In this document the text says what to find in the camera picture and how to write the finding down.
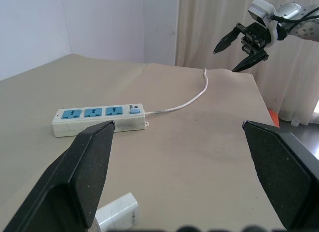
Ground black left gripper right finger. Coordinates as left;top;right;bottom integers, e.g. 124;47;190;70
242;120;319;232

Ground white power strip blue sockets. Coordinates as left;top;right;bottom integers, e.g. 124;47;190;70
51;103;150;138

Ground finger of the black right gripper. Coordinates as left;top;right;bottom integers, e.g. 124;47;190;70
213;27;240;54
231;51;269;73

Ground beige curtain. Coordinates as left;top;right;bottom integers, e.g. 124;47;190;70
174;0;319;125

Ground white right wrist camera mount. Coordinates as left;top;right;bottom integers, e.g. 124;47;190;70
247;0;279;47

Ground white power cable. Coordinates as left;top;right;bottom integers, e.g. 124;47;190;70
145;68;209;116

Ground white plug adapter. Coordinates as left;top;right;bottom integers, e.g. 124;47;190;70
95;192;140;232

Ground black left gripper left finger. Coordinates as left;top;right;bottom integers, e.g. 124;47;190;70
0;120;116;232

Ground orange object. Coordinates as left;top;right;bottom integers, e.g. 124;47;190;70
268;109;280;129

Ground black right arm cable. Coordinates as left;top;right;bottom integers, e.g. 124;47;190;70
270;5;319;33

